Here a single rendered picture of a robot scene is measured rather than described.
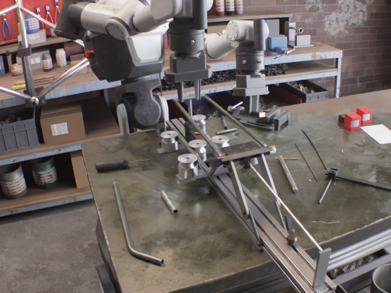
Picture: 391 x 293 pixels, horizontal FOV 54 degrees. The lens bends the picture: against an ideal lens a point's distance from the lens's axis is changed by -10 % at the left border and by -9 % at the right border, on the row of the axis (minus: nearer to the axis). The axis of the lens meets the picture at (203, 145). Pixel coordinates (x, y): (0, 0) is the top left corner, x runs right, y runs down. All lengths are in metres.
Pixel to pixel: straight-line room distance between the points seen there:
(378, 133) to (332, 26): 2.56
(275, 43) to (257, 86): 1.40
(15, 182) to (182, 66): 1.87
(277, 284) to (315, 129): 0.66
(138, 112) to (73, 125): 1.10
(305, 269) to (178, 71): 0.56
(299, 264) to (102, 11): 0.91
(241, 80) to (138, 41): 0.40
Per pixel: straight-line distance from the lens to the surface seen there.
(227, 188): 1.07
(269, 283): 1.74
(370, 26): 4.32
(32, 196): 2.74
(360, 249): 1.97
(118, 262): 0.90
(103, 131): 2.58
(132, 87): 1.45
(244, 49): 1.25
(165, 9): 1.00
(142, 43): 1.44
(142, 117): 1.46
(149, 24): 1.13
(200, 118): 1.42
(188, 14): 0.99
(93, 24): 1.31
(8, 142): 2.55
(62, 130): 2.52
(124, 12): 1.19
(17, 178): 2.72
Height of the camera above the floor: 1.47
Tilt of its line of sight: 26 degrees down
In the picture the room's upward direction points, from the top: 2 degrees counter-clockwise
